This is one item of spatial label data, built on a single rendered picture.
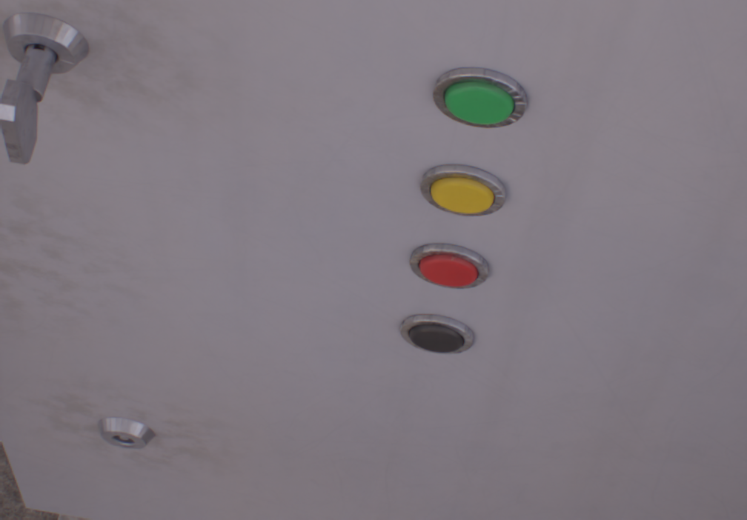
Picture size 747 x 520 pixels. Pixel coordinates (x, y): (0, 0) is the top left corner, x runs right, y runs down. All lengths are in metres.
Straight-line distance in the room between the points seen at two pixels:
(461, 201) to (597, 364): 0.14
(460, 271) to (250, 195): 0.08
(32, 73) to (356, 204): 0.13
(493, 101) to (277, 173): 0.10
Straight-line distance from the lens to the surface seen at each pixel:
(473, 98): 0.55
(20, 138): 0.56
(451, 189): 0.60
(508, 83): 0.54
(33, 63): 0.57
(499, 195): 0.60
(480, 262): 0.65
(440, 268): 0.65
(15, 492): 1.73
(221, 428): 0.85
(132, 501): 0.98
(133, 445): 0.88
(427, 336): 0.70
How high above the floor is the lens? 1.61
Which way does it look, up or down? 61 degrees down
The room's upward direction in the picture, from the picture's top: 6 degrees clockwise
